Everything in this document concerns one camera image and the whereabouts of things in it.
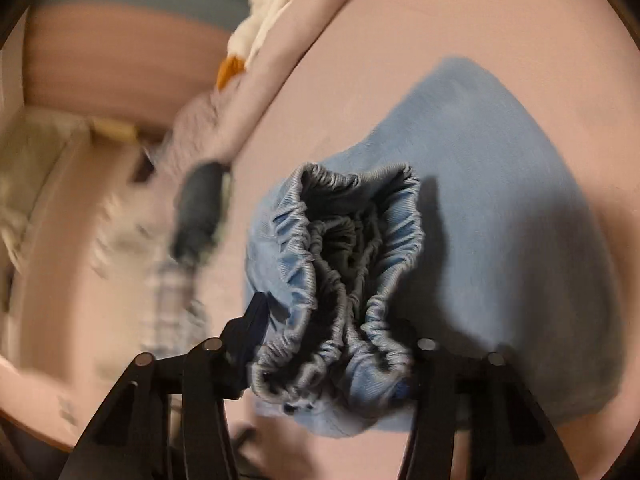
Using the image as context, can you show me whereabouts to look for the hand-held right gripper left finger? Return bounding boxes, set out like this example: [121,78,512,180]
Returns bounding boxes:
[59,292,271,480]

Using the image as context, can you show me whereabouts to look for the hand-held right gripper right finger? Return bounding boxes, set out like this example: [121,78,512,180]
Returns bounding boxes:
[397,337,581,480]

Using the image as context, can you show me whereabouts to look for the light blue denim pants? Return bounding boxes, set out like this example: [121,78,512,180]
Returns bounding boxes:
[243,56,626,436]

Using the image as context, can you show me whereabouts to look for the plaid pillow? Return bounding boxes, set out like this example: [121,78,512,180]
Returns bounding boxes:
[142,257,213,361]

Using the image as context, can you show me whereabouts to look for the folded light green cloth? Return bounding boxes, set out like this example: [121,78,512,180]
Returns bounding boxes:
[217,167,237,246]

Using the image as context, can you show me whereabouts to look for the folded dark denim jeans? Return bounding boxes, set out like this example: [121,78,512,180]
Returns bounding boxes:
[170,160,233,267]

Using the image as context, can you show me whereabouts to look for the pink duvet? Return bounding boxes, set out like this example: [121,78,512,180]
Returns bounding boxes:
[150,0,393,181]

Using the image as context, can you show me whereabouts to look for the pink curtain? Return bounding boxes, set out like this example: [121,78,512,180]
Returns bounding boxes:
[22,2,238,123]

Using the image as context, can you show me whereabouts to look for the white goose plush toy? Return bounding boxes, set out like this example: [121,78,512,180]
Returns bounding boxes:
[217,0,321,92]

